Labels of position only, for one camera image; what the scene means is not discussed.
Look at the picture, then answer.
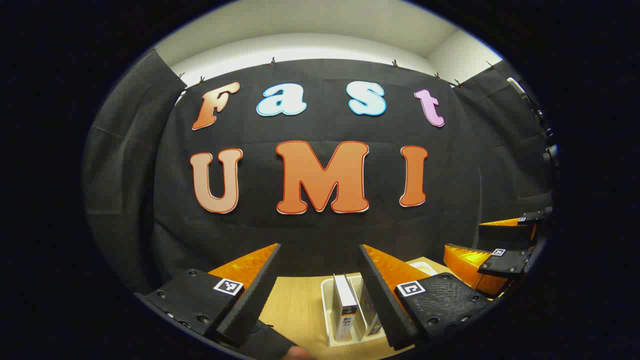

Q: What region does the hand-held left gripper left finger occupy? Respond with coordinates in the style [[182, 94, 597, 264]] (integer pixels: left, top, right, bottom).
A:
[[144, 243, 282, 348]]

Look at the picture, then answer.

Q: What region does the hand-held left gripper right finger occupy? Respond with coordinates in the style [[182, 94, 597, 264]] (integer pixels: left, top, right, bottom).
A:
[[357, 244, 494, 352]]

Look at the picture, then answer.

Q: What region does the blue cover book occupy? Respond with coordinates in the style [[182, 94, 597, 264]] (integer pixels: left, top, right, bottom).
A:
[[357, 277, 384, 337]]

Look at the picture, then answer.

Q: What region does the white book with grey cover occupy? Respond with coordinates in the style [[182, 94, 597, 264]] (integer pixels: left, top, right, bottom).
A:
[[332, 273, 362, 344]]

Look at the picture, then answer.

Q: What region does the white bookshelf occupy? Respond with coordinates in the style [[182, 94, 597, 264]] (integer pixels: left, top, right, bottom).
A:
[[320, 260, 443, 348]]

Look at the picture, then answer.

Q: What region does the black backdrop cloth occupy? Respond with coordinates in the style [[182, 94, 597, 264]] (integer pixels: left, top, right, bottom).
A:
[[82, 47, 556, 296]]

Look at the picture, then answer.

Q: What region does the row of small backdrop clips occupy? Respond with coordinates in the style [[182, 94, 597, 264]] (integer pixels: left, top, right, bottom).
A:
[[152, 47, 498, 88]]

